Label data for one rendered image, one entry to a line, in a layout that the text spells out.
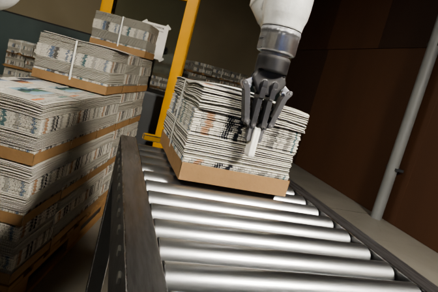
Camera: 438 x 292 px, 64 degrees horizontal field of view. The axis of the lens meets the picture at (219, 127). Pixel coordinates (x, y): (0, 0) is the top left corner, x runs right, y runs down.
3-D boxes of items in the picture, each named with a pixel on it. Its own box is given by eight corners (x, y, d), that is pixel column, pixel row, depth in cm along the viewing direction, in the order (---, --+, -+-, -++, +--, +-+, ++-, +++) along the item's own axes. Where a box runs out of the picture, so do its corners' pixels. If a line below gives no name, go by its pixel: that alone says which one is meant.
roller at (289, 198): (138, 165, 85) (139, 174, 80) (303, 193, 99) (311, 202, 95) (133, 184, 86) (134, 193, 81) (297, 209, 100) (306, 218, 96)
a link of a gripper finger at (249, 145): (258, 128, 79) (255, 127, 79) (250, 157, 80) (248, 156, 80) (253, 126, 82) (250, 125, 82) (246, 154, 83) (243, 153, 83)
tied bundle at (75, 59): (29, 77, 171) (38, 30, 168) (57, 77, 201) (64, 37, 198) (104, 96, 173) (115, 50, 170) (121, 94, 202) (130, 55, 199)
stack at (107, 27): (55, 194, 242) (94, 8, 225) (74, 182, 272) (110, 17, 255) (109, 208, 242) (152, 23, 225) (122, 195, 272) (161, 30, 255)
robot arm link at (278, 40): (255, 26, 81) (249, 51, 82) (272, 22, 72) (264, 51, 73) (289, 36, 84) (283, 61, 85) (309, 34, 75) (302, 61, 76)
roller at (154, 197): (135, 212, 73) (140, 188, 73) (323, 236, 87) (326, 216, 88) (138, 216, 68) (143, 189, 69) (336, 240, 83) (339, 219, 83)
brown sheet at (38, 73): (30, 75, 171) (32, 66, 171) (57, 76, 200) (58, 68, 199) (105, 95, 173) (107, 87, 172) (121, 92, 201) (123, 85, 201)
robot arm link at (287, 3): (309, 32, 73) (298, 40, 86) (330, -44, 71) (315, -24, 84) (259, 19, 73) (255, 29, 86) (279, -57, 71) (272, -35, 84)
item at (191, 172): (167, 160, 95) (171, 145, 95) (261, 176, 104) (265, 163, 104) (176, 179, 80) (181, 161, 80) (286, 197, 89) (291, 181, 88)
